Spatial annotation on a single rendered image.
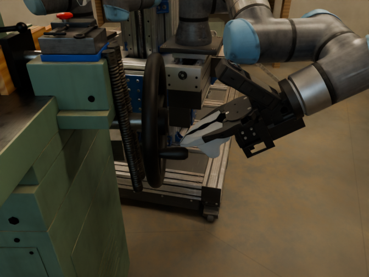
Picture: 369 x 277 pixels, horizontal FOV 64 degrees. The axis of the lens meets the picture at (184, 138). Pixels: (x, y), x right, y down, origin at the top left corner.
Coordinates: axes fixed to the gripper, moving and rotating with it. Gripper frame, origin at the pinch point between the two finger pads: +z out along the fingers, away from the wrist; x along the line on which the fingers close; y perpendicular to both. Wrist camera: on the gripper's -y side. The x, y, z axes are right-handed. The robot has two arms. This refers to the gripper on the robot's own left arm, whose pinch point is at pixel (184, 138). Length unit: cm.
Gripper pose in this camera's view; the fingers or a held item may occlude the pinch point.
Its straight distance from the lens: 53.5
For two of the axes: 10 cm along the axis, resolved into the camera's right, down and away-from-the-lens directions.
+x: 0.1, -5.3, 8.5
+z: -8.7, 4.2, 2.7
